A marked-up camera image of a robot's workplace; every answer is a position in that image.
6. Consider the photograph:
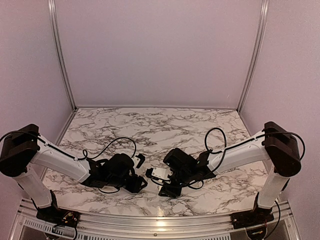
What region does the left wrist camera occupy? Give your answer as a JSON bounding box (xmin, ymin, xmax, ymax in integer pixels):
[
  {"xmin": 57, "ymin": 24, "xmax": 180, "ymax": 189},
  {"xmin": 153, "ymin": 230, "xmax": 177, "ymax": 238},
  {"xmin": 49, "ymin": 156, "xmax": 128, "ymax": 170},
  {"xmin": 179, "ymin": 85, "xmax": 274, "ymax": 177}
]
[{"xmin": 132, "ymin": 153, "xmax": 146, "ymax": 169}]

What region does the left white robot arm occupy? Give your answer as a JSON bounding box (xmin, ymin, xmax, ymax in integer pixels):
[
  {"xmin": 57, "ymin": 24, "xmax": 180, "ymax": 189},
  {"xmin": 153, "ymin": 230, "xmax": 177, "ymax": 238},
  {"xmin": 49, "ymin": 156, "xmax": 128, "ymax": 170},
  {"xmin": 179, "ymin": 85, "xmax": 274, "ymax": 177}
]
[{"xmin": 0, "ymin": 124, "xmax": 148, "ymax": 223}]

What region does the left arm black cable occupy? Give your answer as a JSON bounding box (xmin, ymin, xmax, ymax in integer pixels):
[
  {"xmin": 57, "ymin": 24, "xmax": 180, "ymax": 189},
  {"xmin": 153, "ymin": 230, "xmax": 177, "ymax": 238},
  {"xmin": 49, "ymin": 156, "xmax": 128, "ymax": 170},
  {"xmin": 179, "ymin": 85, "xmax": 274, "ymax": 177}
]
[{"xmin": 0, "ymin": 131, "xmax": 137, "ymax": 194}]

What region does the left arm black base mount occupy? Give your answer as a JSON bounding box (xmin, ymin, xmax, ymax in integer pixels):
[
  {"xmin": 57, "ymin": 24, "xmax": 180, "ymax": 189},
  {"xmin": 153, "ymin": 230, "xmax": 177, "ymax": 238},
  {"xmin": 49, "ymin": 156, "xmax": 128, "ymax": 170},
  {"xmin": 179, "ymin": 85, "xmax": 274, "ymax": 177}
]
[{"xmin": 36, "ymin": 208, "xmax": 80, "ymax": 228}]

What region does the aluminium corner post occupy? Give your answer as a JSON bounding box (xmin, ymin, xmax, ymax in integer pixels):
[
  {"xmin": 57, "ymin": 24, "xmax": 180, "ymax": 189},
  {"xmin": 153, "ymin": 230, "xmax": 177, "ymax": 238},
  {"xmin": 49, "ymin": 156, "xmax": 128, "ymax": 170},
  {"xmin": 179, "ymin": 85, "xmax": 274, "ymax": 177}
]
[
  {"xmin": 47, "ymin": 0, "xmax": 77, "ymax": 112},
  {"xmin": 236, "ymin": 0, "xmax": 270, "ymax": 115}
]

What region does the white remote control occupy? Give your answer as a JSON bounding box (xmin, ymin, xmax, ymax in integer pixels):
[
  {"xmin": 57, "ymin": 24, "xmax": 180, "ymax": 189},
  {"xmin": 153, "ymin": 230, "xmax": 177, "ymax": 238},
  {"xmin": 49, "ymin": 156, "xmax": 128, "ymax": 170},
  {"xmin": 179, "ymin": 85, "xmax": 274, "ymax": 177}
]
[{"xmin": 143, "ymin": 178, "xmax": 162, "ymax": 195}]

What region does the right aluminium corner post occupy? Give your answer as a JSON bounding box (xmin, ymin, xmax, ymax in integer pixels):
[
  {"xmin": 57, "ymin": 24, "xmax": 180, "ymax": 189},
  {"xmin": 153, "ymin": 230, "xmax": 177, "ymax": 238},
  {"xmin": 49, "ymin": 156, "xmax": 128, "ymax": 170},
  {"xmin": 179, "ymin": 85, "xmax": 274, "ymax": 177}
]
[{"xmin": 236, "ymin": 0, "xmax": 270, "ymax": 115}]

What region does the left aluminium corner post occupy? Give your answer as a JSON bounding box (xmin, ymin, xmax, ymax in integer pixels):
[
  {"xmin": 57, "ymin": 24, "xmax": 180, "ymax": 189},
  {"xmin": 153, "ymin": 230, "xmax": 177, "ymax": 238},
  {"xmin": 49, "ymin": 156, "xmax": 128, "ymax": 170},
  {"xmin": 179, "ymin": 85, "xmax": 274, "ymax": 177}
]
[{"xmin": 47, "ymin": 0, "xmax": 77, "ymax": 112}]

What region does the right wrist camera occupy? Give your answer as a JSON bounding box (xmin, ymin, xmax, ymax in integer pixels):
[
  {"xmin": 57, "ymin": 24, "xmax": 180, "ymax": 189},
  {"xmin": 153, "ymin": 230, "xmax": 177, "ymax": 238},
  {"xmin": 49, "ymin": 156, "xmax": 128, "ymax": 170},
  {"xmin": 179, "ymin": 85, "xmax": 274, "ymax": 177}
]
[{"xmin": 145, "ymin": 167, "xmax": 173, "ymax": 181}]

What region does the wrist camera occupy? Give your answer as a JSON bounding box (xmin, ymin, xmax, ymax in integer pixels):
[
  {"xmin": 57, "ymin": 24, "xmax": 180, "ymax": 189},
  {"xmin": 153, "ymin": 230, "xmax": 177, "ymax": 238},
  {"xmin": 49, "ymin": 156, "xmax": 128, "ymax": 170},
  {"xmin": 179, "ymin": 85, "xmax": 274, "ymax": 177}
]
[
  {"xmin": 145, "ymin": 167, "xmax": 173, "ymax": 181},
  {"xmin": 132, "ymin": 153, "xmax": 146, "ymax": 169}
]

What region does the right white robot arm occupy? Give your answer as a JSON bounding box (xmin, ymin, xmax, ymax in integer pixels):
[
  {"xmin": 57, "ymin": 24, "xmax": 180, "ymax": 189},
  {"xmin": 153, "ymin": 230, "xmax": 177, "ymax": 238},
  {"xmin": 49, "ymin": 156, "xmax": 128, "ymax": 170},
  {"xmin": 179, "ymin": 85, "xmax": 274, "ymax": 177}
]
[{"xmin": 159, "ymin": 121, "xmax": 306, "ymax": 224}]

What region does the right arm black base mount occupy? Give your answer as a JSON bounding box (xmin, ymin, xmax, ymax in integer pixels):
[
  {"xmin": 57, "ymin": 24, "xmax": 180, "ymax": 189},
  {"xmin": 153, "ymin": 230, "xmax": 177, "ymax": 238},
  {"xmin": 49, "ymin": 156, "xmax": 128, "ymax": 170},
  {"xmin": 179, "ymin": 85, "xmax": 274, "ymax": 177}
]
[{"xmin": 230, "ymin": 210, "xmax": 275, "ymax": 229}]

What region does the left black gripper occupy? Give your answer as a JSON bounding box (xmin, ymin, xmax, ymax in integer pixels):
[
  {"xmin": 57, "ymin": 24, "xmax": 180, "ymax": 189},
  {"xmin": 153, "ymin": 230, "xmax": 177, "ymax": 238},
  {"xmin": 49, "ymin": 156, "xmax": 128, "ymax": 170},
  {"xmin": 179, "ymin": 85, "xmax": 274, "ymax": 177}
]
[{"xmin": 107, "ymin": 173, "xmax": 148, "ymax": 194}]

